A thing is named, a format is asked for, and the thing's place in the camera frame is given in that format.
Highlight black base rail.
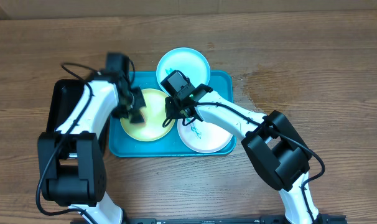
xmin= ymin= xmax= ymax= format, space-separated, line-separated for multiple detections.
xmin=70 ymin=214 xmax=348 ymax=224

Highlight light blue plate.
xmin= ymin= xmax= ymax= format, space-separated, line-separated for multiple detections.
xmin=156 ymin=47 xmax=210 ymax=95

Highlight yellow plate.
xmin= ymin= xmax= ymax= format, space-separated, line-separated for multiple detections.
xmin=120 ymin=88 xmax=174 ymax=142

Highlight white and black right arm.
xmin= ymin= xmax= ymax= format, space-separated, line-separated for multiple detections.
xmin=159 ymin=70 xmax=325 ymax=223

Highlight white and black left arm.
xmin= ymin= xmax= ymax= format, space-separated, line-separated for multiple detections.
xmin=35 ymin=53 xmax=146 ymax=223

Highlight black rectangular tray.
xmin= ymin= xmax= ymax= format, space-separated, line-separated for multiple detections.
xmin=37 ymin=79 xmax=110 ymax=160

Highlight white plate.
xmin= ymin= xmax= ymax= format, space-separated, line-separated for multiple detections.
xmin=177 ymin=118 xmax=233 ymax=154

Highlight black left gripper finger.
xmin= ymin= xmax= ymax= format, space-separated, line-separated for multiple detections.
xmin=129 ymin=110 xmax=145 ymax=124
xmin=131 ymin=88 xmax=146 ymax=108

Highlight blue plastic tray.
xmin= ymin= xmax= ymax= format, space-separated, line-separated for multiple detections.
xmin=108 ymin=70 xmax=236 ymax=157

